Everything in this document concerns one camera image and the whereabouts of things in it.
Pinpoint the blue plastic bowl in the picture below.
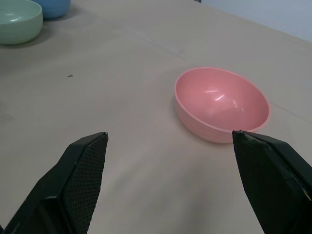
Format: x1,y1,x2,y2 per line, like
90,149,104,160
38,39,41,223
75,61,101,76
33,0,72,20

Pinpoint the pink plastic bowl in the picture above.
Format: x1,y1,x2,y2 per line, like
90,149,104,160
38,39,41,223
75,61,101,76
174,67,270,144

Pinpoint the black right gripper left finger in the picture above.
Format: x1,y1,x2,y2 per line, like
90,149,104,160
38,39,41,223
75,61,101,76
0,132,109,234

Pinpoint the light green plastic bowl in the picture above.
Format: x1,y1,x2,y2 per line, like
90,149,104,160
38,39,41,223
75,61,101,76
0,0,44,45

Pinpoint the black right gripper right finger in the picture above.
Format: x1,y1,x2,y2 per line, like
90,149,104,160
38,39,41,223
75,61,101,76
232,130,312,234

